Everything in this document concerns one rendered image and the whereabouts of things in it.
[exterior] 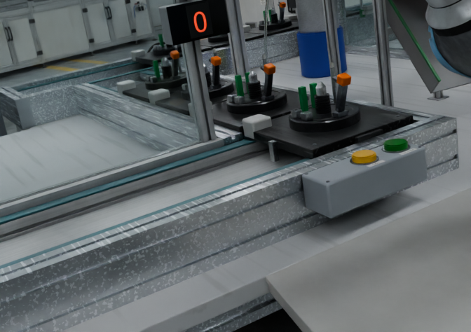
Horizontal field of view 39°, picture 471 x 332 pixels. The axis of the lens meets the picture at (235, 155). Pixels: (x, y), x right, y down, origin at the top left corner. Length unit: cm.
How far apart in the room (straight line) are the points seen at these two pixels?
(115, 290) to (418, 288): 42
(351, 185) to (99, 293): 42
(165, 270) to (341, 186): 30
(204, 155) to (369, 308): 54
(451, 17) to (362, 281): 37
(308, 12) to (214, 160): 102
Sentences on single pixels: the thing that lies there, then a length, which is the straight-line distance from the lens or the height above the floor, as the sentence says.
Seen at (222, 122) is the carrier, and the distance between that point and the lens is 143.
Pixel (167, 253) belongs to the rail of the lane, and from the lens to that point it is 99.
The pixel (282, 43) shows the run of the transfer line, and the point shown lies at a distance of 265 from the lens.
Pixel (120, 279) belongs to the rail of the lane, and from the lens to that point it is 98.
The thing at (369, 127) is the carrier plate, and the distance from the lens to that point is 125.
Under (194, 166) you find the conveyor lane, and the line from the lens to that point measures 128.
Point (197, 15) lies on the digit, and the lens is 125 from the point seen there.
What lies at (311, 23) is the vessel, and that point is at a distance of 222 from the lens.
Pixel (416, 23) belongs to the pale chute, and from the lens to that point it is 148.
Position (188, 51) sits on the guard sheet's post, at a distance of 130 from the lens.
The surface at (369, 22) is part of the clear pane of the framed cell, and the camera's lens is 250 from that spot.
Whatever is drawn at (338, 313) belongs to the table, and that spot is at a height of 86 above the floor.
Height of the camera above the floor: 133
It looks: 18 degrees down
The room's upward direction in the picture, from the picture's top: 9 degrees counter-clockwise
